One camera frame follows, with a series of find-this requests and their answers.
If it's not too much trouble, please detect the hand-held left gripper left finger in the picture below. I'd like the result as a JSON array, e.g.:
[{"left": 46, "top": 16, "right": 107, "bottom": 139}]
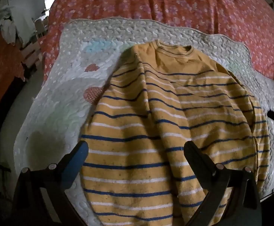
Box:
[{"left": 11, "top": 140, "right": 89, "bottom": 226}]

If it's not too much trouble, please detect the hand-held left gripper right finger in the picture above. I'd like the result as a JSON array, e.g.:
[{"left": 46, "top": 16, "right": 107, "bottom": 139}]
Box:
[{"left": 183, "top": 141, "right": 262, "bottom": 226}]

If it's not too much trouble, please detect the yellow striped sweater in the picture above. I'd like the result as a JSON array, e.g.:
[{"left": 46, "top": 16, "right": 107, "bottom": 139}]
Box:
[{"left": 80, "top": 40, "right": 270, "bottom": 226}]

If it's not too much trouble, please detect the white quilted mat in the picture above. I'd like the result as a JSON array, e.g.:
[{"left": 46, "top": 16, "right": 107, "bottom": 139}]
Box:
[{"left": 13, "top": 17, "right": 274, "bottom": 226}]

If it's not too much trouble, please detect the wooden rack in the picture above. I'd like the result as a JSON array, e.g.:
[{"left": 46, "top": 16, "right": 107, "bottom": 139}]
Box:
[{"left": 19, "top": 33, "right": 44, "bottom": 70}]

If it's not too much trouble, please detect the orange hanging cloth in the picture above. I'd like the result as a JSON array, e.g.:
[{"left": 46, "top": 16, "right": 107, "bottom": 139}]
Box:
[{"left": 0, "top": 31, "right": 26, "bottom": 125}]

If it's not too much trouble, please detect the white hanging cloth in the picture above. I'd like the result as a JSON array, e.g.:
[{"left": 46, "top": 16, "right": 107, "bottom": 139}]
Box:
[{"left": 0, "top": 5, "right": 19, "bottom": 46}]

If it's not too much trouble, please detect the red floral bedsheet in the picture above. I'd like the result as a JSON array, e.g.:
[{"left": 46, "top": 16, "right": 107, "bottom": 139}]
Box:
[{"left": 40, "top": 0, "right": 274, "bottom": 81}]

